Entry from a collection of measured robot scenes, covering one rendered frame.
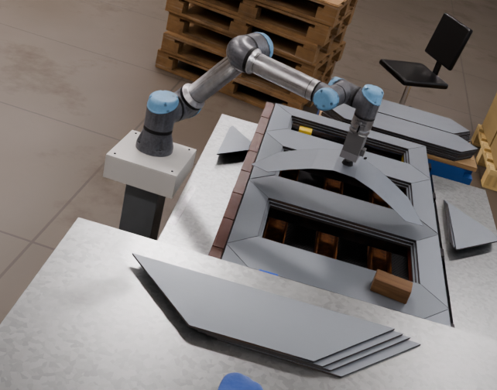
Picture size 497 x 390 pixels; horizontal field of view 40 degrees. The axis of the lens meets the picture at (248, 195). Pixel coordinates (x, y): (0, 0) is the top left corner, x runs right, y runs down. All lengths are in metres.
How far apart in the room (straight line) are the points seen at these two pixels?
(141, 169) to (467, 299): 1.29
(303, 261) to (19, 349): 1.06
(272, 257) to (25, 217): 1.74
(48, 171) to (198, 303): 2.51
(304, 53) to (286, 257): 3.01
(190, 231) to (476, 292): 1.06
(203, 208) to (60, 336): 1.26
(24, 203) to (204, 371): 2.38
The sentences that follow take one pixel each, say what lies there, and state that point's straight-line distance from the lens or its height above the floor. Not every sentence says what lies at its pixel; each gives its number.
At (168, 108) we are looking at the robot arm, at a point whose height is 0.98.
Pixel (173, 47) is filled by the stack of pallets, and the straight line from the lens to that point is 5.47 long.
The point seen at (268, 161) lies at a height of 0.91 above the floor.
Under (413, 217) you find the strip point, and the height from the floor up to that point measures 0.90.
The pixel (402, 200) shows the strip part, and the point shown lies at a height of 0.93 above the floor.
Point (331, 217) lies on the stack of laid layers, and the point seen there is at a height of 0.84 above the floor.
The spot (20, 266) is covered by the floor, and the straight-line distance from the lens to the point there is 3.34.
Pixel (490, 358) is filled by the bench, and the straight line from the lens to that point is 1.86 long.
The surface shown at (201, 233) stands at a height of 0.68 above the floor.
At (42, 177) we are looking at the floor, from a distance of 3.96.
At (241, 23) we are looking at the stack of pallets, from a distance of 5.21.
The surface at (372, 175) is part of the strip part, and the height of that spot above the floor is 1.00.
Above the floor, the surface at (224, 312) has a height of 1.07.
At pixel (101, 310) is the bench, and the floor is 1.05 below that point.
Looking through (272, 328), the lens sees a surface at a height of 1.07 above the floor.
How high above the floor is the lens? 2.13
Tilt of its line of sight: 31 degrees down
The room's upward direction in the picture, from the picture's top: 15 degrees clockwise
